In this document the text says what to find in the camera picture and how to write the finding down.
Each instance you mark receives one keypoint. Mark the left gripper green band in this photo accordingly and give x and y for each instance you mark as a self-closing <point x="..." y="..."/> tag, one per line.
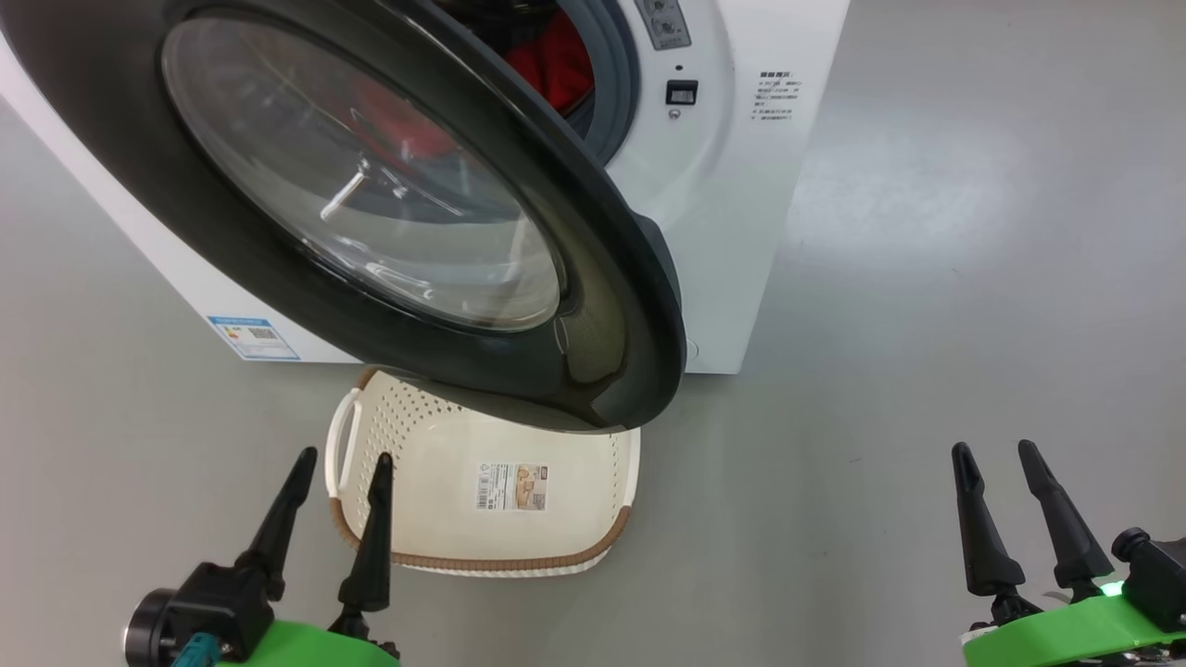
<point x="306" y="648"/>

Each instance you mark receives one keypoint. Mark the grey rubber door gasket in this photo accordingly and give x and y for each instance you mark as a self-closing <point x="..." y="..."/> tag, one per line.
<point x="611" y="83"/>

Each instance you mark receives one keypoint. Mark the blue energy label sticker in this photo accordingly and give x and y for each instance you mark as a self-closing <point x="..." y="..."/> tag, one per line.
<point x="252" y="338"/>

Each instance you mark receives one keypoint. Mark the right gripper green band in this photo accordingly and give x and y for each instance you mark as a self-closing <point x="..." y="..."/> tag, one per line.
<point x="1075" y="639"/>

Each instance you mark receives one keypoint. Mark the dark grey round washer door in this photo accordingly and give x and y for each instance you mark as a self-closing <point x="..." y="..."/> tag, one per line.
<point x="607" y="278"/>

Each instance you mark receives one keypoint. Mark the black door latch socket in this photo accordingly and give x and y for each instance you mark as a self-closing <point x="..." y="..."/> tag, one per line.
<point x="682" y="92"/>

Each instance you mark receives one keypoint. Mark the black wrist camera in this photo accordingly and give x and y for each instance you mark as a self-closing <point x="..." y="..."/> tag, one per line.
<point x="1156" y="579"/>
<point x="218" y="607"/>

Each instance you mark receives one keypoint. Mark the white front-load washing machine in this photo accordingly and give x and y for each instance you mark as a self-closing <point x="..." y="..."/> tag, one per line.
<point x="741" y="232"/>

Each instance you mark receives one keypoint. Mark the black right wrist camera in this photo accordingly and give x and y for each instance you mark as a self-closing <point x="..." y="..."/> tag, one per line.
<point x="1156" y="579"/>

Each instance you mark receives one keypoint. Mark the cream perforated laundry basket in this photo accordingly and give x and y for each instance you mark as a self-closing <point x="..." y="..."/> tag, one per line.
<point x="445" y="528"/>

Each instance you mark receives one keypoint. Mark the red clothing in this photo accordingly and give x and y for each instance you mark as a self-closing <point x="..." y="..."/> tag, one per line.
<point x="556" y="65"/>

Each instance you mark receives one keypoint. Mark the paper product label sticker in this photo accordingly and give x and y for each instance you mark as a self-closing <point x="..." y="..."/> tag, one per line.
<point x="511" y="487"/>

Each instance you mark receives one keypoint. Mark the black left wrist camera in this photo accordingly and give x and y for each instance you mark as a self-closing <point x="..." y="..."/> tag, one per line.
<point x="218" y="607"/>

